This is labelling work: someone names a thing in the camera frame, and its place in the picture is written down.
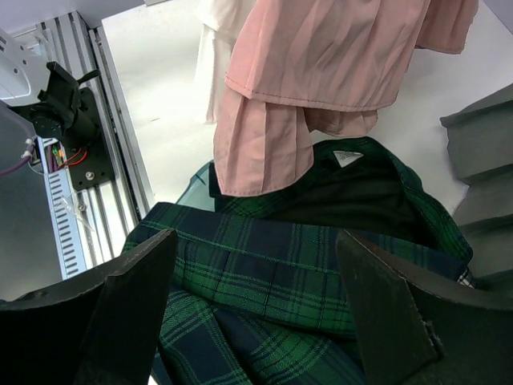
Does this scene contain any pink pleated skirt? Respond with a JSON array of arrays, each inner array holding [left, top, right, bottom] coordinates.
[[213, 0, 479, 197]]

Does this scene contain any navy white plaid skirt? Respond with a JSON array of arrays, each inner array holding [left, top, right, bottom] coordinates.
[[457, 267, 475, 288]]

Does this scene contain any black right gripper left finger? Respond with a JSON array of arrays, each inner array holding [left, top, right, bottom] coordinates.
[[1, 229, 177, 384]]

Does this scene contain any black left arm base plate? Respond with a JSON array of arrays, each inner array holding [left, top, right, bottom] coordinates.
[[23, 86, 117, 193]]

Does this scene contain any white slotted cable duct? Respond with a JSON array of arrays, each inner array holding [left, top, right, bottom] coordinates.
[[37, 137, 87, 280]]

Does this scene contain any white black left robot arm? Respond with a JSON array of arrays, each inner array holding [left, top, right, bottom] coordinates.
[[1, 30, 99, 149]]

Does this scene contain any teal plastic basin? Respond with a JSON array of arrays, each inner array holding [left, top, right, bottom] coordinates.
[[176, 161, 220, 212]]

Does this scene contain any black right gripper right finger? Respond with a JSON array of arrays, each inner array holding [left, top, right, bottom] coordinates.
[[337, 230, 512, 384]]

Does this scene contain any aluminium frame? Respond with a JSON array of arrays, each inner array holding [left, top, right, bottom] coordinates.
[[14, 11, 155, 270]]

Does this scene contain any green navy plaid skirt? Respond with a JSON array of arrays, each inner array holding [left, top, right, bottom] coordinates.
[[123, 137, 473, 384]]

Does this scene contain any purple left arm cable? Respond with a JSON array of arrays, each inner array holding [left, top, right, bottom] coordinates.
[[0, 107, 37, 177]]

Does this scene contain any grey pleated skirt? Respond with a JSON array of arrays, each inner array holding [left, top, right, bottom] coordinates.
[[440, 85, 512, 277]]

